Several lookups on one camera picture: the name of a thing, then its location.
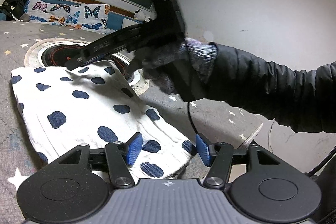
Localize white cushion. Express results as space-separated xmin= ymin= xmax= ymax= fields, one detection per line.
xmin=122 ymin=17 xmax=140 ymax=31

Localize butterfly print long cushion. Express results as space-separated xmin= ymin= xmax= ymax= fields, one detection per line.
xmin=26 ymin=0 xmax=84 ymax=28

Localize person's right forearm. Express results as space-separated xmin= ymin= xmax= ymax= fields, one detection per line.
xmin=185 ymin=38 xmax=336 ymax=133

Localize butterfly print pillow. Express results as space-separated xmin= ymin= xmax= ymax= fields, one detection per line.
xmin=80 ymin=4 xmax=111 ymax=31

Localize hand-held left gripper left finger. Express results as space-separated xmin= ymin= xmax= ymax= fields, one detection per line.
xmin=56 ymin=132 xmax=144 ymax=189

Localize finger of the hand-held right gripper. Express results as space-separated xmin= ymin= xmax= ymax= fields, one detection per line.
xmin=64 ymin=46 xmax=111 ymax=70

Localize person's right hand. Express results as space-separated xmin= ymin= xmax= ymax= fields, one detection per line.
xmin=141 ymin=42 xmax=187 ymax=95

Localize white black plush toy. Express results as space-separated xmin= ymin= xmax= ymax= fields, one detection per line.
xmin=134 ymin=9 xmax=153 ymax=23

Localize round induction cooktop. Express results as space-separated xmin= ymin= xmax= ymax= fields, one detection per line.
xmin=24 ymin=38 xmax=150 ymax=95

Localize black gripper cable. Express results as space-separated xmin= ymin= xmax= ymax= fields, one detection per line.
xmin=187 ymin=101 xmax=199 ymax=136

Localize white navy polka-dot clothes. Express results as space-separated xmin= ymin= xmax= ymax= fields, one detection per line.
xmin=10 ymin=60 xmax=198 ymax=179

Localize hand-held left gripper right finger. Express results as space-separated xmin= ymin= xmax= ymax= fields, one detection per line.
xmin=195 ymin=134 xmax=282 ymax=189

